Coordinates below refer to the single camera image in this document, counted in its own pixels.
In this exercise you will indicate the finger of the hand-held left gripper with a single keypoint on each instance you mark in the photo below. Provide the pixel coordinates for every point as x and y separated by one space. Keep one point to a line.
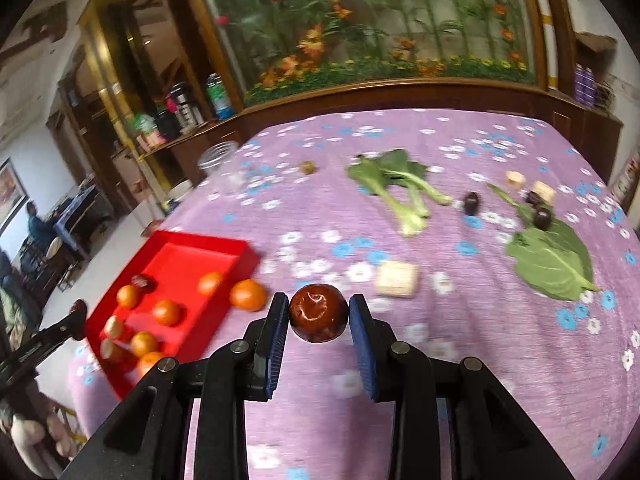
62 327

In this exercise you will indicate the red tray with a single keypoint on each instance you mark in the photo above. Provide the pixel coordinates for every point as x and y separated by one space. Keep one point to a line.
180 280

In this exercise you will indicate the white bowl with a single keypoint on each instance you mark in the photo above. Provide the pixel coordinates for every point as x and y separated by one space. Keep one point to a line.
180 189

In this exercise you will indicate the small orange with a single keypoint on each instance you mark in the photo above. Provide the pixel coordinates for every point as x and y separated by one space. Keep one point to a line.
128 296

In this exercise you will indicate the large red date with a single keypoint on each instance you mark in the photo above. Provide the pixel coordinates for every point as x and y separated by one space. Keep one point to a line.
318 312

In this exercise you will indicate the green grape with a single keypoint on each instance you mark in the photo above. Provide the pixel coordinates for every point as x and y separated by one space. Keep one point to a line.
307 166

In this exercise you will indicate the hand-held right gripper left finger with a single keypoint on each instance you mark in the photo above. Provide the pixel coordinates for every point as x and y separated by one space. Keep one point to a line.
277 340

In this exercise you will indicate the dark purple plum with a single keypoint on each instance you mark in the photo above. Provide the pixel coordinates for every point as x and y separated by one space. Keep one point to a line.
471 202
542 217

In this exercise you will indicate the bok choy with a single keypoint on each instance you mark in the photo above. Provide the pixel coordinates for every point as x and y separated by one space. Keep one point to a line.
400 185

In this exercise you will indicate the purple bottles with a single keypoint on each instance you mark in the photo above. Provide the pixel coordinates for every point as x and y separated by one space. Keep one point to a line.
584 82

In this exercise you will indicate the flower and bamboo glass panel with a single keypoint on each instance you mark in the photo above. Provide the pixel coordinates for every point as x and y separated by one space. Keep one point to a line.
370 20

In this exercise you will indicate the large banana piece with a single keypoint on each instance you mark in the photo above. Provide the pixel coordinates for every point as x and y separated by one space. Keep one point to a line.
397 278

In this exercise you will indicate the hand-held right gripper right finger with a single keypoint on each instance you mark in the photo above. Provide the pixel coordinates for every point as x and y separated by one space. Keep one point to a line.
362 345

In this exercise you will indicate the dark passion fruit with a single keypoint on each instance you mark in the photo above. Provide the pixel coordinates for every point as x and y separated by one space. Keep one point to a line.
142 282

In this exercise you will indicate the green cabbage leaf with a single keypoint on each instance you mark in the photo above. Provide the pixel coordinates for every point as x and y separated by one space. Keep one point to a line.
550 257

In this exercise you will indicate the green and blue bottle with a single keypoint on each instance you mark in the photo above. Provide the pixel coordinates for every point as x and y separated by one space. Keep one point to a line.
218 95

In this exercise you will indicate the steel thermos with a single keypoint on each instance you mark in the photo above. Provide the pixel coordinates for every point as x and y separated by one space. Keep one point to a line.
182 105

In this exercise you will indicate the framed wall picture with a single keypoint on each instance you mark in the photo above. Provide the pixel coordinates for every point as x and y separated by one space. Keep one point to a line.
10 190

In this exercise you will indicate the small dark red date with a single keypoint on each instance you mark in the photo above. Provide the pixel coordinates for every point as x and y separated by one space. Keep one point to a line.
532 197

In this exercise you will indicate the clear plastic cup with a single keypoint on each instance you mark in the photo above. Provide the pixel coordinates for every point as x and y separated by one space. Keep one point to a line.
217 157

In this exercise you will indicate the pink and green container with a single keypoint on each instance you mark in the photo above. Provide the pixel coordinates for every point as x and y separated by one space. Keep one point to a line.
145 130

